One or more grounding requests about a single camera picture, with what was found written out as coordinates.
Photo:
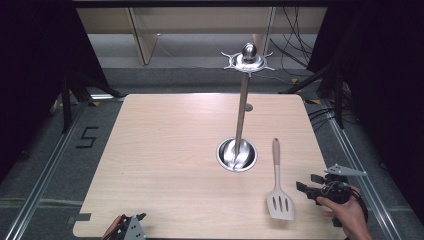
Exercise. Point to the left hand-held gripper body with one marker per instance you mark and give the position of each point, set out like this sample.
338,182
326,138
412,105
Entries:
131,230

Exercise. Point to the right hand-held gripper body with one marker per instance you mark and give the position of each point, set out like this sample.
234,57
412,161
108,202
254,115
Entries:
336,193

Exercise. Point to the white slotted spatula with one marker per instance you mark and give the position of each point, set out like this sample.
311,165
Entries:
279,201

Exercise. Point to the steel utensil rack stand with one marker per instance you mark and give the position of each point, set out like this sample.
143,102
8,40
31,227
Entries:
241,110

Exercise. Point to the person's left hand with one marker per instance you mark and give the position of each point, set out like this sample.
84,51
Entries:
111,229

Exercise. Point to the person's right hand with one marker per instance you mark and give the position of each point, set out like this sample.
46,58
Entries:
350,216

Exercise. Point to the yellow black tape piece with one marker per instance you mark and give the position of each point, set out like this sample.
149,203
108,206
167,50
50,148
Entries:
295,80
312,101
94,104

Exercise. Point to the black metal stand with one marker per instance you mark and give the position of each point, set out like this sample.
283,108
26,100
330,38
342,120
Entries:
66,103
338,100

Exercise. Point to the black curtain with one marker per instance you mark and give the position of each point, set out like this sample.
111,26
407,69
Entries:
386,83
36,66

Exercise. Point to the beige wooden cabinet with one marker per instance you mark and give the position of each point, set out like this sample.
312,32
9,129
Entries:
146,30

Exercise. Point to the aluminium floor rail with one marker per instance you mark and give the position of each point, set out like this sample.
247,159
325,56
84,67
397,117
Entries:
363,186
40,186

